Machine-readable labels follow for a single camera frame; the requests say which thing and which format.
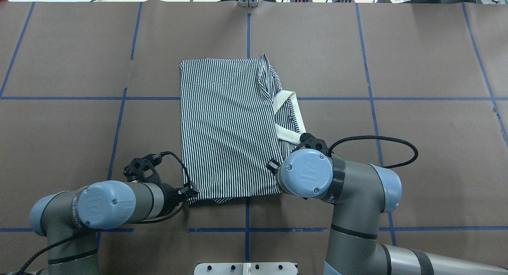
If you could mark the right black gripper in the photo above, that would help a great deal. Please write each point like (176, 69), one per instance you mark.
(272, 166)

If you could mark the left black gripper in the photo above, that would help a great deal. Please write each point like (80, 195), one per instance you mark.
(171, 197)

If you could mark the striped polo shirt white collar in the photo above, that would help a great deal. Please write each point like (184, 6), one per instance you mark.
(235, 118)

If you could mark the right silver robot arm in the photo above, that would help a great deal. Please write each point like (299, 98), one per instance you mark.
(360, 193)

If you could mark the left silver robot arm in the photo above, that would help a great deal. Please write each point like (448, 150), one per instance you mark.
(70, 220)

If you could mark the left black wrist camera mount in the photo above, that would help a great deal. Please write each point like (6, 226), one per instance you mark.
(142, 170)

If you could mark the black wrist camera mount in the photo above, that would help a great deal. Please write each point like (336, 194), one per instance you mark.
(309, 141)
(142, 170)

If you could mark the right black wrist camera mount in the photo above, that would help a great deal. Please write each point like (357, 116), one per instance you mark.
(309, 141)

